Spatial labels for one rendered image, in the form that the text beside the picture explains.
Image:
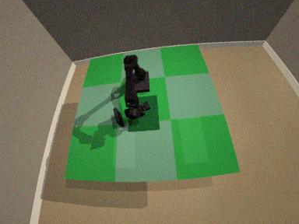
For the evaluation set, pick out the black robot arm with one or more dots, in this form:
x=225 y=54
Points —
x=131 y=97

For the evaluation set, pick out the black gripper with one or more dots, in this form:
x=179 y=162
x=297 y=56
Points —
x=146 y=105

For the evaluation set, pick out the black square cooling fan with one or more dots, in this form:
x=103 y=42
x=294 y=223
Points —
x=118 y=117

